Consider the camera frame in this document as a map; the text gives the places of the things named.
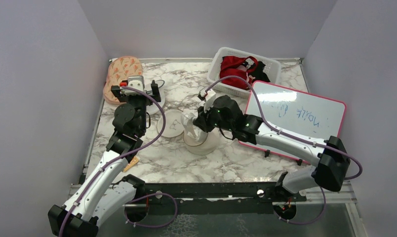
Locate red bra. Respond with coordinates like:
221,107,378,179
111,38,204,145
219,56,258,90

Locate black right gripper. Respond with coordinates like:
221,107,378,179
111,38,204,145
194,102,234,134

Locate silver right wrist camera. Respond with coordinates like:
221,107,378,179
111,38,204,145
199,89,217,112

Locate black garment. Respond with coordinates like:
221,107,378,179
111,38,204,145
249,61,271,82

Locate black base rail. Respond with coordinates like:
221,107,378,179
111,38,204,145
112,174,306,217

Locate white bra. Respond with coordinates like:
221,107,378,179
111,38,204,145
181,113,202,140

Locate orange small booklet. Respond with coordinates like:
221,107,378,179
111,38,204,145
122,156,139,172

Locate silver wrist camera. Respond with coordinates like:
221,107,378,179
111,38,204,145
127,75,145,92
199,89,217,112

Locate white plastic basket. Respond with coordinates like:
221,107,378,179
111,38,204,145
207,47,281,98

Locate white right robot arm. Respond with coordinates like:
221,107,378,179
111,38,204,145
193,92,350,201

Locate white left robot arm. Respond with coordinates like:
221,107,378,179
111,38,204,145
48,77,161,237

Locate pink framed whiteboard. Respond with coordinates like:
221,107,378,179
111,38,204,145
239,80,347,161

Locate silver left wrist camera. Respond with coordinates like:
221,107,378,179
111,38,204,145
127,75,145,92

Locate orange floral laundry bag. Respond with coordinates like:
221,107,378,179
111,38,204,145
103,56,143,105

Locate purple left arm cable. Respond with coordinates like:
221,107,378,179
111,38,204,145
58,86,167,237

